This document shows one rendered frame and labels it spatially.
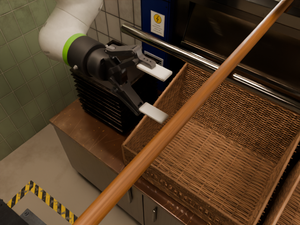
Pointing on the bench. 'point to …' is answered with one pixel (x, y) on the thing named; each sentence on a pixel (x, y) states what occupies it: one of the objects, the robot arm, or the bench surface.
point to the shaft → (173, 126)
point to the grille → (155, 58)
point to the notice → (157, 23)
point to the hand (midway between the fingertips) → (162, 97)
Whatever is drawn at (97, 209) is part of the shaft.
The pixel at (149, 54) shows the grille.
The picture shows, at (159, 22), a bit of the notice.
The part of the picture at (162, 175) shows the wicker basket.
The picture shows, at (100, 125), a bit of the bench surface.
